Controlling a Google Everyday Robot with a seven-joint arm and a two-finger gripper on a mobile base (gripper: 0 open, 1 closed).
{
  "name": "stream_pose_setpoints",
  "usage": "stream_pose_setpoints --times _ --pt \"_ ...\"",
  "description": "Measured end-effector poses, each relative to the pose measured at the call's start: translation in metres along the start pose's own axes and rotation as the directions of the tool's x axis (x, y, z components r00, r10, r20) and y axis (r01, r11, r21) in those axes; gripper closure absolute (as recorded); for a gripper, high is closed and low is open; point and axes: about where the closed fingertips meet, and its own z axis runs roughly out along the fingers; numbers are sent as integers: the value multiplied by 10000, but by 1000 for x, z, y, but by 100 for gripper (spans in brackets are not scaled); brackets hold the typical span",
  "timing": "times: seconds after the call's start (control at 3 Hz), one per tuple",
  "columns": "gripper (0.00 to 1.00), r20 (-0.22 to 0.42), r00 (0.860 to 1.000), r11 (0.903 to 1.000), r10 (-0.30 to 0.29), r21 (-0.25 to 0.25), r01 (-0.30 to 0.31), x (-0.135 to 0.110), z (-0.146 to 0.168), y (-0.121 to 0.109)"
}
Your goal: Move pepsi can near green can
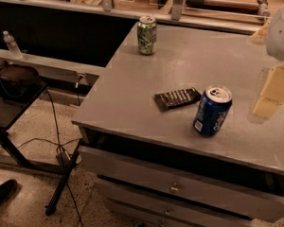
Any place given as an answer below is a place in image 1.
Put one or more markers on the grey metal ledge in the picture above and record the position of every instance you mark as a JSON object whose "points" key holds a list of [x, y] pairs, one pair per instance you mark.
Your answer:
{"points": [[57, 69]]}

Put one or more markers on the clear plastic water bottle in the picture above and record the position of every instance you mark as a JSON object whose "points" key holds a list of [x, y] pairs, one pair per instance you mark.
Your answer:
{"points": [[12, 45]]}

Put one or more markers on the blue pepsi can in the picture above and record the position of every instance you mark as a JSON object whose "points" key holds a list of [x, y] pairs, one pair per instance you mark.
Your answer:
{"points": [[214, 106]]}

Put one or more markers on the grey middle drawer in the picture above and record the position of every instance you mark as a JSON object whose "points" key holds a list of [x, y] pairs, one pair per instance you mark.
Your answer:
{"points": [[164, 207]]}

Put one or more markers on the dark snack bar wrapper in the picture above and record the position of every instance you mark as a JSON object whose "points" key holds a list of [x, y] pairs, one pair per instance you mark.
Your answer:
{"points": [[176, 99]]}

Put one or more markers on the green soda can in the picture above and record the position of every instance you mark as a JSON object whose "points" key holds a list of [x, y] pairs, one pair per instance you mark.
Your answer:
{"points": [[147, 35]]}

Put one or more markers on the grey bottom drawer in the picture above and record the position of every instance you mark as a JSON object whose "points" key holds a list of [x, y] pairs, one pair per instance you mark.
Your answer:
{"points": [[154, 219]]}

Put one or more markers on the black shoe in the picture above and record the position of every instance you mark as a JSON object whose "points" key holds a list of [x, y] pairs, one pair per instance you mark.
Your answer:
{"points": [[7, 189]]}

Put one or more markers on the grey drawer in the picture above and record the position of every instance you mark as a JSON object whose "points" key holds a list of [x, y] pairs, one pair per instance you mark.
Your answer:
{"points": [[154, 219], [164, 207], [226, 196]]}

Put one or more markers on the black side table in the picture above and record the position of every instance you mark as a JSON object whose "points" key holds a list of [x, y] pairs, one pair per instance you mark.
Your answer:
{"points": [[10, 112]]}

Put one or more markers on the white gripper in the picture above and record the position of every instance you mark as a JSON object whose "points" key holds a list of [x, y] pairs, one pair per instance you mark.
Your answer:
{"points": [[282, 32]]}

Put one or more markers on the grey top drawer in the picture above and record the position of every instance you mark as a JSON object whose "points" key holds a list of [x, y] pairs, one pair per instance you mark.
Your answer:
{"points": [[226, 196]]}

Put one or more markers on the dark bag on table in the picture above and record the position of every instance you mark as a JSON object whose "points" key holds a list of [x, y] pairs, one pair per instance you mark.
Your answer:
{"points": [[17, 80]]}

